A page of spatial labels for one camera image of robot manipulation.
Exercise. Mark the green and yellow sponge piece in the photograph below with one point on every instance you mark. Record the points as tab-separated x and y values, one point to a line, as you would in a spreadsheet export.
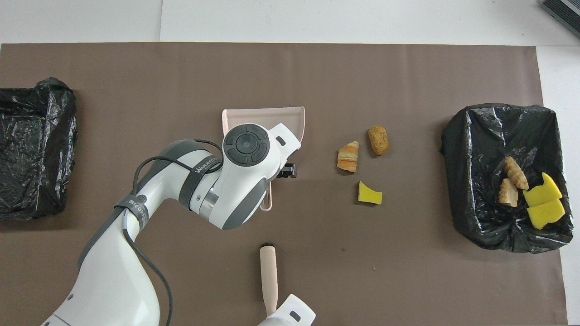
542	191

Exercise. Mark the brown toy nugget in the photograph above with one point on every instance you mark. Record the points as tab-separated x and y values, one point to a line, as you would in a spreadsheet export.
379	140

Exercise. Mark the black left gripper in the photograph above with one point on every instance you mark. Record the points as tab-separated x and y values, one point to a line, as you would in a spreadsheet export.
287	171

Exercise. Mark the beige plastic dustpan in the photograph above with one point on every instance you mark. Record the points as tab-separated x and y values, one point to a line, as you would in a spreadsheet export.
272	117

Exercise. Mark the beige brush with black bristles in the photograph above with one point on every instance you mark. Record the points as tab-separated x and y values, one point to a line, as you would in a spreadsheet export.
268	276

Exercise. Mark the brown paper table mat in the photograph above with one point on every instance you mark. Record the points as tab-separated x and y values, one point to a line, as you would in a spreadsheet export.
136	68

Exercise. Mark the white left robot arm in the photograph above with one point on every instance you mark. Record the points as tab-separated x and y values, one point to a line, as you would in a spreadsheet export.
235	181

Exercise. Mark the grey ribbed device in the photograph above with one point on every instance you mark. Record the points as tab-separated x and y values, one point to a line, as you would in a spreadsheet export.
566	11

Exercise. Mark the striped toy croissant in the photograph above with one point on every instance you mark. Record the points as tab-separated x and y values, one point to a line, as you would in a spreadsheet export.
348	157
516	173
507	193

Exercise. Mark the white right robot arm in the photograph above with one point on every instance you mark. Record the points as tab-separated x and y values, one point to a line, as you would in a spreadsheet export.
290	312

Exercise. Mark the black plastic lined bin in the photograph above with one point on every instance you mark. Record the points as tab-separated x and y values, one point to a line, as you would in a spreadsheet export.
471	181
41	181

